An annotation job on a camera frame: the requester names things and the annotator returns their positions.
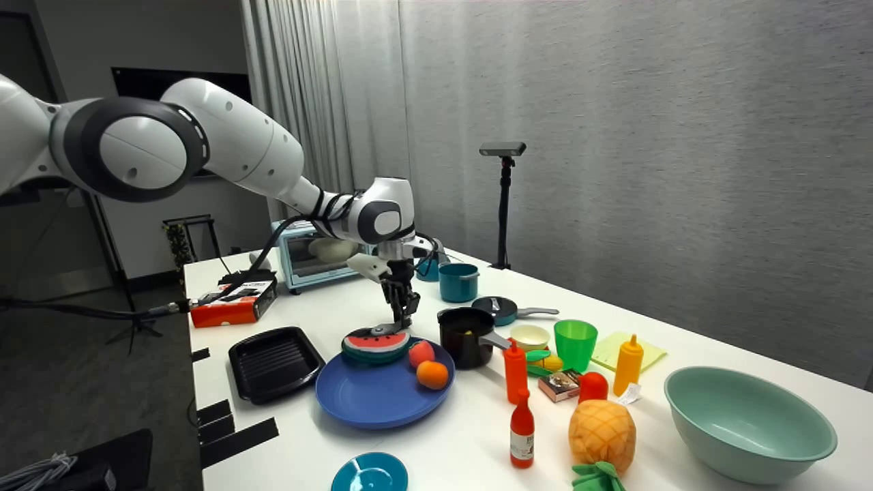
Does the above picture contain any small red sauce bottle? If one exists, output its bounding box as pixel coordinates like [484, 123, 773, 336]
[510, 396, 535, 470]

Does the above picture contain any green plastic cup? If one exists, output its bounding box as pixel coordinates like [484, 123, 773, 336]
[553, 318, 598, 372]

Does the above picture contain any toy red tomato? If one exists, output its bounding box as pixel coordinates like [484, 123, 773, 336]
[579, 372, 608, 402]

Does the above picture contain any teal toy kettle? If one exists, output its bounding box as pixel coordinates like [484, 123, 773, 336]
[414, 253, 440, 280]

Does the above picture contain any teal toy pot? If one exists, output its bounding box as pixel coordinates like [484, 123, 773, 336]
[440, 261, 478, 302]

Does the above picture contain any orange ketchup bottle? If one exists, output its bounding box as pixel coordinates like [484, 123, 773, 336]
[501, 339, 527, 404]

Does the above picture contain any toy pineapple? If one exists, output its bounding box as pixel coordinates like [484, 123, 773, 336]
[568, 399, 635, 475]

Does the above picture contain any light blue toaster oven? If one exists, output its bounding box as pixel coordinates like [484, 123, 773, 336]
[275, 220, 364, 291]

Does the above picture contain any toy corn piece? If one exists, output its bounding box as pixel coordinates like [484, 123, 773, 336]
[523, 347, 563, 380]

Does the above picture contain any large blue plate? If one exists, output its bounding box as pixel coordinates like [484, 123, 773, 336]
[314, 355, 451, 432]

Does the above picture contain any yellow green cutting mat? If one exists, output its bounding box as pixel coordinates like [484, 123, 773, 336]
[593, 329, 665, 372]

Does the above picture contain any red black box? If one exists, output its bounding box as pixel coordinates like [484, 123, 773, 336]
[192, 280, 275, 328]

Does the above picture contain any black camera on tripod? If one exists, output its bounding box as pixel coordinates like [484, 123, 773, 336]
[480, 141, 527, 269]

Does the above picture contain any mint green bowl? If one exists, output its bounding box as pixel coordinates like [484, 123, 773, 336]
[664, 366, 837, 485]

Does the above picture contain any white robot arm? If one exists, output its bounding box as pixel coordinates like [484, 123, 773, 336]
[0, 76, 421, 328]

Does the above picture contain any black baking tray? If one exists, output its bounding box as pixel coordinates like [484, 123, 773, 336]
[230, 328, 324, 404]

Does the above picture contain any black toy pot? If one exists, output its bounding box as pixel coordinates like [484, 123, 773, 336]
[437, 308, 507, 368]

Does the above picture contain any yellow mustard bottle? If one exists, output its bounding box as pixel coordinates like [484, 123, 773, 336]
[612, 336, 643, 396]

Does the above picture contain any toy red peach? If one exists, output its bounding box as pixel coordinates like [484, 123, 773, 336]
[406, 342, 437, 368]

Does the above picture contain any toy watermelon slice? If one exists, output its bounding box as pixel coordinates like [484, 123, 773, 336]
[342, 328, 409, 366]

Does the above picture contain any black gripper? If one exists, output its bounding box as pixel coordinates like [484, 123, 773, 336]
[379, 260, 421, 328]

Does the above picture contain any toy orange fruit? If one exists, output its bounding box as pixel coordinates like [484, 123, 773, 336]
[414, 359, 451, 389]

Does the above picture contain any small toy food box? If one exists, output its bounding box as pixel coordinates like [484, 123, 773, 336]
[538, 374, 579, 404]

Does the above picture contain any small teal frying pan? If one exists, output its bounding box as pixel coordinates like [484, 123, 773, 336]
[474, 294, 556, 328]

